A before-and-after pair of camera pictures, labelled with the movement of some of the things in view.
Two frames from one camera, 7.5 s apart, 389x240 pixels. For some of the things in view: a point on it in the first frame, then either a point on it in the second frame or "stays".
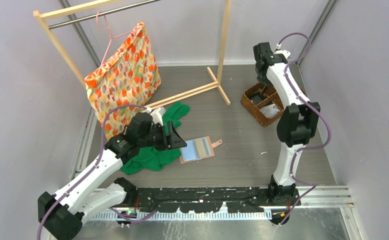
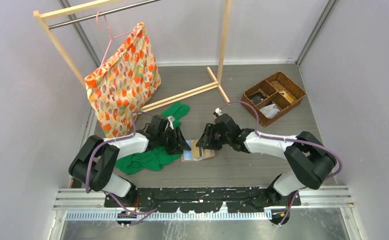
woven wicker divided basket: x=263 y=102 stays
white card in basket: x=270 y=110 stays
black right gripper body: x=260 y=78 → x=223 y=138
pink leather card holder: x=198 y=150 stays
